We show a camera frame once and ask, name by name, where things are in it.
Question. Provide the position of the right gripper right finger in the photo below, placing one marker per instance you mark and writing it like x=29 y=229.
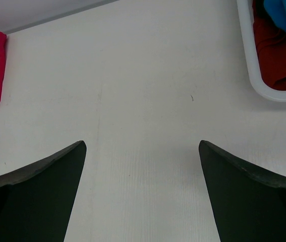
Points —
x=248 y=201

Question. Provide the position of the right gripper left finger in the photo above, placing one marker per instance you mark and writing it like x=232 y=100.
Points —
x=36 y=200

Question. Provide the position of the red t shirt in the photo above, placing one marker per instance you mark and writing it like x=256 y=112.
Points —
x=270 y=44

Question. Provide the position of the black t shirt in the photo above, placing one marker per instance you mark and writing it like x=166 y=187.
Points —
x=258 y=8

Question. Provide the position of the white plastic basket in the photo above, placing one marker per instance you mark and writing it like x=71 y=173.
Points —
x=246 y=19

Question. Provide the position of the rear aluminium table edge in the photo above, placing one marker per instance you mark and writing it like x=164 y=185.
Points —
x=16 y=15

